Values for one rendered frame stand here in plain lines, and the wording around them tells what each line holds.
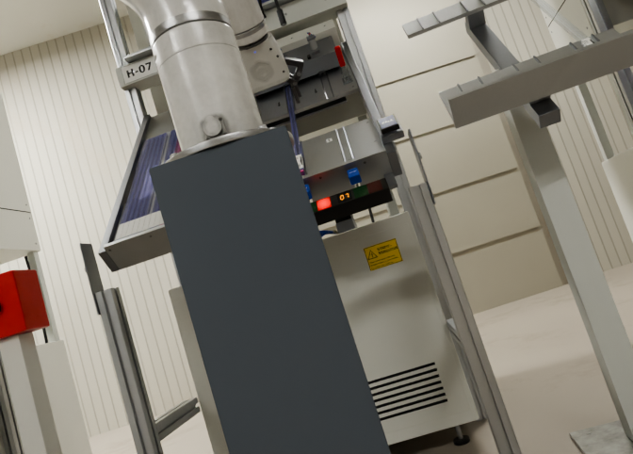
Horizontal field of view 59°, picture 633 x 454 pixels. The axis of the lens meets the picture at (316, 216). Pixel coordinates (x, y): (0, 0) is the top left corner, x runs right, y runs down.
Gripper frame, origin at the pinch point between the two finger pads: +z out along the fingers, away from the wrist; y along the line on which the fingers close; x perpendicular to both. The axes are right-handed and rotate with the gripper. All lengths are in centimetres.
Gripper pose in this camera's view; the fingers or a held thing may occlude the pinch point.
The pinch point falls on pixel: (277, 104)
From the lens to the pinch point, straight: 124.7
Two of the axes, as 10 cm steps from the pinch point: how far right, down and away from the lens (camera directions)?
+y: 9.4, -3.2, -1.1
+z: 3.1, 7.3, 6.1
